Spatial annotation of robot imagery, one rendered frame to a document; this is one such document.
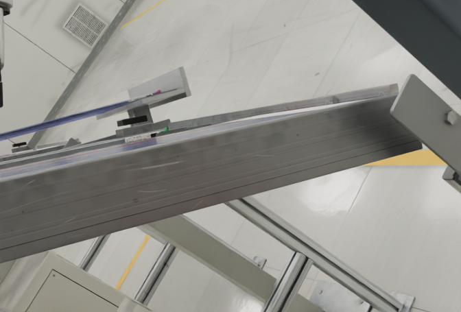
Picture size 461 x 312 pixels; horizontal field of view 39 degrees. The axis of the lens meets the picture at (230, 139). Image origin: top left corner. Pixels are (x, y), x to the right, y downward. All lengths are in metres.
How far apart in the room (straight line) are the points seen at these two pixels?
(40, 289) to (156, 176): 1.50
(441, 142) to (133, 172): 0.30
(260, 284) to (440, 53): 0.69
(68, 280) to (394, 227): 0.96
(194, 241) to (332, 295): 0.47
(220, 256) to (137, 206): 1.04
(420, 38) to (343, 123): 0.82
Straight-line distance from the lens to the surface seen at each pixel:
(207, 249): 1.57
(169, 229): 1.52
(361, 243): 1.88
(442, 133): 0.66
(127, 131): 1.26
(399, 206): 1.85
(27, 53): 8.83
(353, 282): 1.54
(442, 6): 1.37
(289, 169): 0.61
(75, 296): 2.06
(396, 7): 1.39
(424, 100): 0.65
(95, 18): 9.10
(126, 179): 0.54
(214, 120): 1.08
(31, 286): 2.03
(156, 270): 2.07
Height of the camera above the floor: 1.07
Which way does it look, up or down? 20 degrees down
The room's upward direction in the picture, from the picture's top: 53 degrees counter-clockwise
